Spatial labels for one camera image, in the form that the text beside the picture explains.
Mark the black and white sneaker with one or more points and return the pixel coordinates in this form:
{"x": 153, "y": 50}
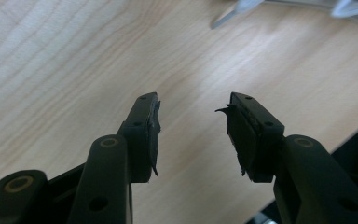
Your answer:
{"x": 244, "y": 5}

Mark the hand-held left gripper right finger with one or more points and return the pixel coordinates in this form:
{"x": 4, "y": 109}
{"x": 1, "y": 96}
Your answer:
{"x": 254, "y": 140}

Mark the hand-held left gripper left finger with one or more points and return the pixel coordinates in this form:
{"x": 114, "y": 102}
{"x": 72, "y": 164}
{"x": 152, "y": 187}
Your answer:
{"x": 140, "y": 133}

